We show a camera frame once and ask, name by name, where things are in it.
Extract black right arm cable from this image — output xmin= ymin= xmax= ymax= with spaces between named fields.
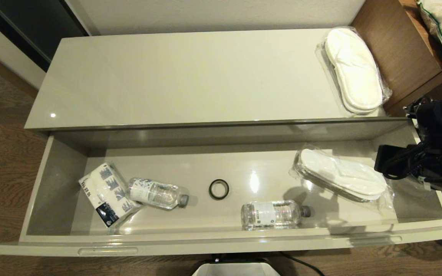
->
xmin=382 ymin=146 xmax=442 ymax=184

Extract black base cable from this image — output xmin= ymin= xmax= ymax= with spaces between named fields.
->
xmin=280 ymin=251 xmax=325 ymax=276

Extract black tape ring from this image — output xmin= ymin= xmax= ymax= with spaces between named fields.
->
xmin=208 ymin=179 xmax=229 ymax=201

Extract white blue tissue pack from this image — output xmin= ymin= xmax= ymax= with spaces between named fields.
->
xmin=78 ymin=164 xmax=143 ymax=228

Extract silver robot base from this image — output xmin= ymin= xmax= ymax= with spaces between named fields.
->
xmin=192 ymin=254 xmax=281 ymax=276

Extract black glass panel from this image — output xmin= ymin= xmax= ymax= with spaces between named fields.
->
xmin=0 ymin=0 xmax=89 ymax=73

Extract bagged white slippers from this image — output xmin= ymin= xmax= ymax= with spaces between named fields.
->
xmin=290 ymin=144 xmax=397 ymax=216
xmin=315 ymin=26 xmax=393 ymax=117

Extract beige long drawer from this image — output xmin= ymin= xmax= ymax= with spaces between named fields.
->
xmin=0 ymin=121 xmax=442 ymax=256

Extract brown wooden desk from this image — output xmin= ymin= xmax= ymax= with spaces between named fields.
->
xmin=350 ymin=0 xmax=442 ymax=119

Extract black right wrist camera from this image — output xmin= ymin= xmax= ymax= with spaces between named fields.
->
xmin=404 ymin=98 xmax=424 ymax=120

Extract clear water bottle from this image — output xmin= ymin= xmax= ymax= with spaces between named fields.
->
xmin=241 ymin=199 xmax=313 ymax=232
xmin=128 ymin=179 xmax=189 ymax=211

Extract beige glossy cabinet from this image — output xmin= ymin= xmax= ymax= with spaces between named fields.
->
xmin=25 ymin=29 xmax=429 ymax=133

